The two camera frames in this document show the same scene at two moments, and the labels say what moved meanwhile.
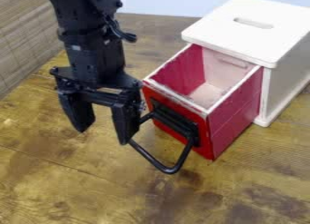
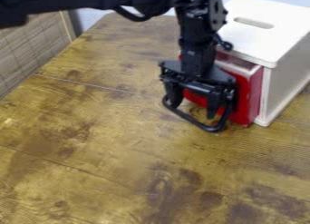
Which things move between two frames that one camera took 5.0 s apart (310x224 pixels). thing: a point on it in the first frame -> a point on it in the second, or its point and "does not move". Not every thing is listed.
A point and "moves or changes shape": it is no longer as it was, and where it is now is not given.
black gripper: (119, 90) -> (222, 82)
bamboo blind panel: (29, 37) does not move
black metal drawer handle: (177, 123) -> (207, 128)
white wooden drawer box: (264, 34) does not move
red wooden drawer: (204, 94) moves or changes shape
